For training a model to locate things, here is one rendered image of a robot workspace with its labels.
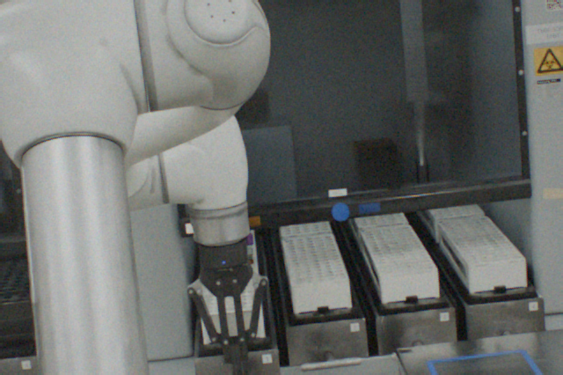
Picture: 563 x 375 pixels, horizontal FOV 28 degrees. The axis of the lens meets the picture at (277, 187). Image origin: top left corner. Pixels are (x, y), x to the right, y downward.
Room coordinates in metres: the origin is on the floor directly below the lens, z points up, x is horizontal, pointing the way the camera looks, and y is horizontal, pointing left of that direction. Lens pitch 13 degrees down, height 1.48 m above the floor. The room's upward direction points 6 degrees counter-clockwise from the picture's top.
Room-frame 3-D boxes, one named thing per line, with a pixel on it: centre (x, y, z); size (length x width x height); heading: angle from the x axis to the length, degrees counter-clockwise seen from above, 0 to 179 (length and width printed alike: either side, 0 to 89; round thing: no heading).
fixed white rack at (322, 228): (2.31, -0.04, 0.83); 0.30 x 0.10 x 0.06; 1
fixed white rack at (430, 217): (2.32, -0.35, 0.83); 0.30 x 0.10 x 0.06; 1
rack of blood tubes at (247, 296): (1.90, 0.10, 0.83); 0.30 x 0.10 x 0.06; 1
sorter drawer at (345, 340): (2.13, -0.05, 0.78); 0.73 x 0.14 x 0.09; 1
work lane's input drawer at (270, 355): (2.03, 0.10, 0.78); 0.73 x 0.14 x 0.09; 1
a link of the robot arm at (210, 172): (1.70, 0.11, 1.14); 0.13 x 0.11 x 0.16; 96
